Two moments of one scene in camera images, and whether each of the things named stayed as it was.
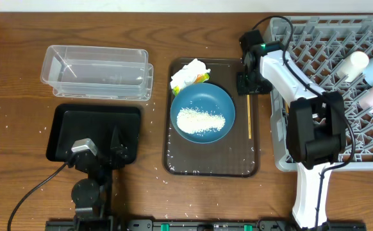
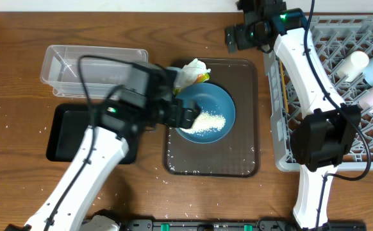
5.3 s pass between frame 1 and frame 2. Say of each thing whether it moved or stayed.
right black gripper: moved
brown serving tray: stayed
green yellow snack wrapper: stayed
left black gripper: moved
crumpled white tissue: stayed
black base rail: stayed
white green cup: stayed
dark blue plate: stayed
